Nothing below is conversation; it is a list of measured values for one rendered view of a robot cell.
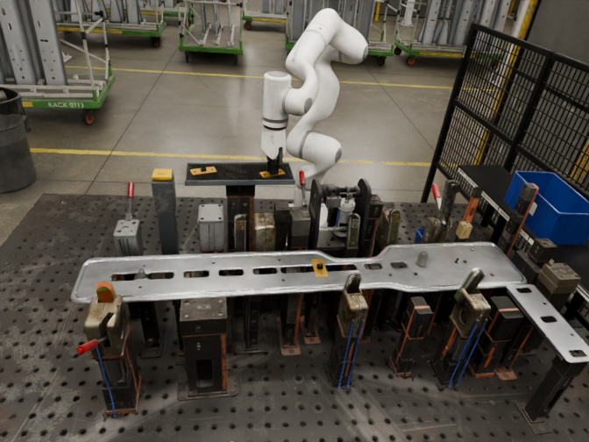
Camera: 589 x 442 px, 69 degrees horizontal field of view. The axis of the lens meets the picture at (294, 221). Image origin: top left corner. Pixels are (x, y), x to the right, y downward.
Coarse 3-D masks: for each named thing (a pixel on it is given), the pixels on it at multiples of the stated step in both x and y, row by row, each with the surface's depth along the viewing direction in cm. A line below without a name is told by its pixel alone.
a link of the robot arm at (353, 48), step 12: (324, 12) 142; (336, 12) 144; (312, 24) 141; (324, 24) 140; (336, 24) 143; (324, 36) 140; (336, 36) 148; (348, 36) 151; (360, 36) 154; (336, 48) 152; (348, 48) 152; (360, 48) 154; (348, 60) 157; (360, 60) 157
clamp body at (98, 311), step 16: (96, 304) 105; (112, 304) 106; (96, 320) 101; (112, 320) 102; (96, 336) 102; (112, 336) 102; (128, 336) 117; (96, 352) 105; (112, 352) 106; (128, 352) 116; (112, 368) 111; (128, 368) 118; (112, 384) 114; (128, 384) 116; (112, 400) 115; (128, 400) 118; (112, 416) 119
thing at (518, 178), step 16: (528, 176) 167; (544, 176) 168; (512, 192) 167; (544, 192) 171; (560, 192) 163; (576, 192) 155; (512, 208) 167; (544, 208) 148; (560, 208) 162; (576, 208) 154; (528, 224) 157; (544, 224) 148; (560, 224) 144; (576, 224) 144; (560, 240) 148; (576, 240) 148
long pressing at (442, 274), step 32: (128, 256) 130; (160, 256) 131; (192, 256) 132; (224, 256) 134; (256, 256) 135; (288, 256) 136; (320, 256) 138; (384, 256) 140; (416, 256) 142; (448, 256) 143; (480, 256) 144; (128, 288) 119; (160, 288) 120; (192, 288) 121; (224, 288) 122; (256, 288) 123; (288, 288) 125; (320, 288) 126; (384, 288) 129; (416, 288) 129; (448, 288) 130; (480, 288) 132
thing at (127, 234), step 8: (120, 224) 134; (128, 224) 134; (136, 224) 134; (120, 232) 130; (128, 232) 130; (136, 232) 131; (120, 240) 130; (128, 240) 131; (136, 240) 131; (120, 248) 132; (128, 248) 132; (136, 248) 133; (144, 248) 143; (120, 256) 133; (128, 280) 140; (128, 304) 146; (136, 304) 146; (136, 312) 148; (128, 320) 148
